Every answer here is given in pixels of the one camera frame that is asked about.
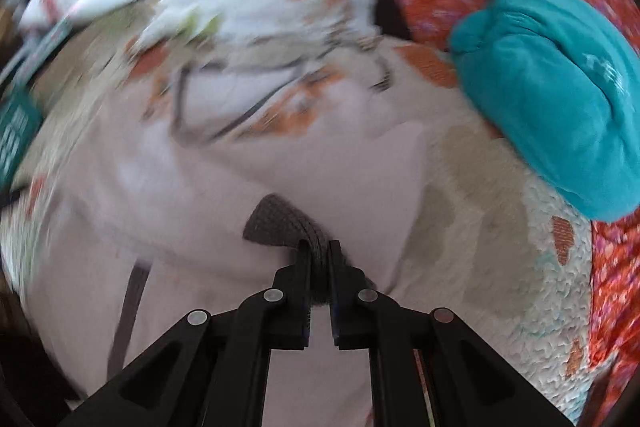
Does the patchwork quilt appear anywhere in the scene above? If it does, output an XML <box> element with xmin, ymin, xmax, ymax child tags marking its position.
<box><xmin>0</xmin><ymin>22</ymin><xmax>601</xmax><ymax>423</ymax></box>

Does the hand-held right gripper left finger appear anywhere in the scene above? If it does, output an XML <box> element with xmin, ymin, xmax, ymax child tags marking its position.
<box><xmin>57</xmin><ymin>239</ymin><xmax>313</xmax><ymax>427</ymax></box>

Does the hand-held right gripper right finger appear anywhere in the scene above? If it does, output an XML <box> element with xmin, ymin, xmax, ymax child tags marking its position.
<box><xmin>327</xmin><ymin>239</ymin><xmax>576</xmax><ymax>427</ymax></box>

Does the colourful dotted box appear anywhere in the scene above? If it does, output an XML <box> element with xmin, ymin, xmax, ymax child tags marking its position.
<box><xmin>0</xmin><ymin>17</ymin><xmax>76</xmax><ymax>82</ymax></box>

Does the pale pink garment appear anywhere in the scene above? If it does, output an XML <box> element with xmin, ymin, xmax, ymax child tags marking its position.
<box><xmin>20</xmin><ymin>107</ymin><xmax>451</xmax><ymax>427</ymax></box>

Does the green box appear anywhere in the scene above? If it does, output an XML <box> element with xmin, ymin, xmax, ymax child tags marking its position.
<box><xmin>0</xmin><ymin>87</ymin><xmax>43</xmax><ymax>188</ymax></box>

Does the teal plush pillow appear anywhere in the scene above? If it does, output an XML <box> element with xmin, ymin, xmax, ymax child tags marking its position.
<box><xmin>446</xmin><ymin>0</ymin><xmax>640</xmax><ymax>223</ymax></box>

